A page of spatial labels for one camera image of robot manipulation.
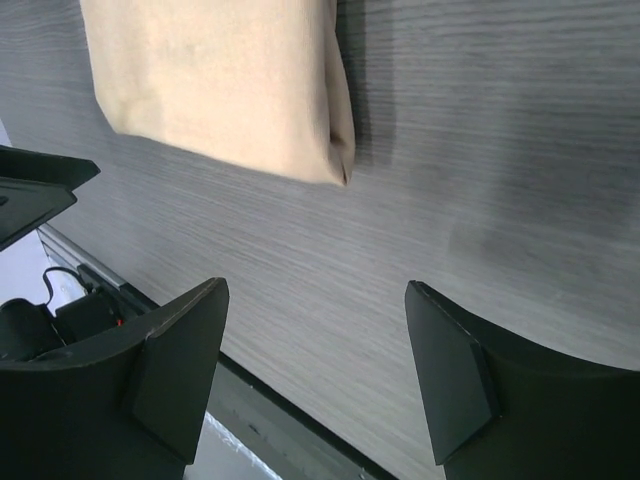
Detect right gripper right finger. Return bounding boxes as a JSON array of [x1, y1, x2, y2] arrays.
[[405, 281, 639, 479]]

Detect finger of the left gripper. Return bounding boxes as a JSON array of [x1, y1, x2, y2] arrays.
[[1, 146, 100, 250]]

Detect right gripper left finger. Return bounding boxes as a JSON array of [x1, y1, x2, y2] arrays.
[[1, 278, 229, 479]]

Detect beige t shirt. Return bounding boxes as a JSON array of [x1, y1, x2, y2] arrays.
[[81, 1, 355, 185]]

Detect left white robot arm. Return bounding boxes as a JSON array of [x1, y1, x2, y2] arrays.
[[1, 146, 136, 362]]

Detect aluminium front rail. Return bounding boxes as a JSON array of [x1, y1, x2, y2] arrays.
[[39, 225, 159, 313]]

